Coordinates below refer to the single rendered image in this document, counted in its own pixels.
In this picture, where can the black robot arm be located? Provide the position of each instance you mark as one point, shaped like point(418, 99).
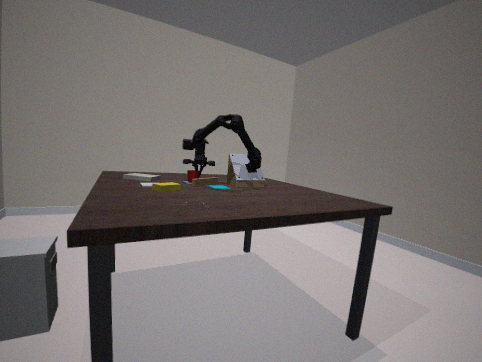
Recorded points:
point(237, 125)

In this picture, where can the white flat rectangular block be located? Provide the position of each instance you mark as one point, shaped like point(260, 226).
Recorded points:
point(142, 177)

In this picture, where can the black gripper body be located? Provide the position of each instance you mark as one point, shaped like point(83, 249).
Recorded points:
point(188, 161)

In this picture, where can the red cup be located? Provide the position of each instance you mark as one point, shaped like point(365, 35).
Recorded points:
point(192, 174)

